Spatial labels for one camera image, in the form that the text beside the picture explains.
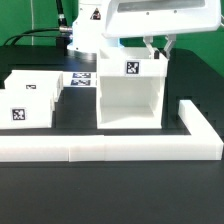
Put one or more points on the white drawer cabinet box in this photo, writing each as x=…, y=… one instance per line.
x=130, y=88

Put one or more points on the white L-shaped fence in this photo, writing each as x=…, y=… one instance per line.
x=201, y=143

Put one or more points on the white front drawer tray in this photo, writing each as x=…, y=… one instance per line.
x=26, y=109

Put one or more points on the white drawer tray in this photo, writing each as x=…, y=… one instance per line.
x=26, y=109
x=42, y=80

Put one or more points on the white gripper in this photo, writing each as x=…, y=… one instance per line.
x=139, y=18

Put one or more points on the white rear drawer tray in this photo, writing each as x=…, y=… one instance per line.
x=42, y=80

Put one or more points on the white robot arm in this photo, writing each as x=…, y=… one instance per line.
x=87, y=35

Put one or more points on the white marker sheet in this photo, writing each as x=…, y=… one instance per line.
x=79, y=79

